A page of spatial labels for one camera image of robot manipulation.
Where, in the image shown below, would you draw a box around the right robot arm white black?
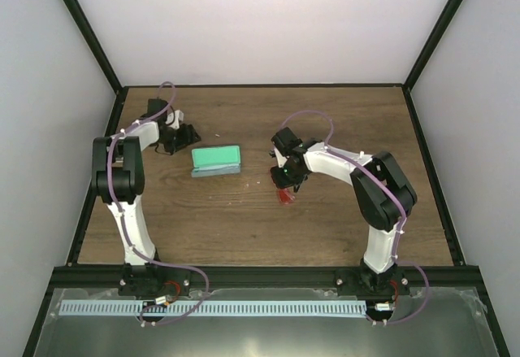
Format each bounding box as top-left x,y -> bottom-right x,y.
270,127 -> 418,294

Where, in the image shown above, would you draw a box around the black aluminium frame rail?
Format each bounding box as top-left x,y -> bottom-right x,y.
49,264 -> 483,290

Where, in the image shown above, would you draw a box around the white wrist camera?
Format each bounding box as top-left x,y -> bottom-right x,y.
269,148 -> 287,168
166,110 -> 184,130

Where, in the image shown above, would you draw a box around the red transparent sunglasses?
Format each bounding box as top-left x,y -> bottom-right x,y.
270,167 -> 295,205

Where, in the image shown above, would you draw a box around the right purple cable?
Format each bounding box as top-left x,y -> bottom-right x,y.
280,111 -> 430,327

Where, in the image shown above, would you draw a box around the purple cable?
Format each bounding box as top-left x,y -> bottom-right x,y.
106,81 -> 210,329
280,111 -> 430,327

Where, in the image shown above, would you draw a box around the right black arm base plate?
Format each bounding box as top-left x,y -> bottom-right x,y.
334,266 -> 410,299

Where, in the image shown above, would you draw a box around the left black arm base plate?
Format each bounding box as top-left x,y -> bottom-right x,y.
118,264 -> 192,299

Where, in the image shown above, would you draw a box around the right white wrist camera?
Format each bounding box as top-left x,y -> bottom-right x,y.
269,148 -> 287,168

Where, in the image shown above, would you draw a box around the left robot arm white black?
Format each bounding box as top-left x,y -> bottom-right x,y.
91,98 -> 201,295

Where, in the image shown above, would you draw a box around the metal front plate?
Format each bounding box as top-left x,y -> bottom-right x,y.
34,288 -> 499,356

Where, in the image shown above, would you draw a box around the light blue slotted cable duct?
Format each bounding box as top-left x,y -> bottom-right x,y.
58,299 -> 366,319

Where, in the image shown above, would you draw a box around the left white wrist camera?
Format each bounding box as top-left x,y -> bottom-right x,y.
166,110 -> 184,130

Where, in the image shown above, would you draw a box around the teal glasses case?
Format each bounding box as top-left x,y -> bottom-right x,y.
191,145 -> 241,178

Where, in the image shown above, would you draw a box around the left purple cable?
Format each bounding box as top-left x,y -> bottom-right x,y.
106,81 -> 210,329

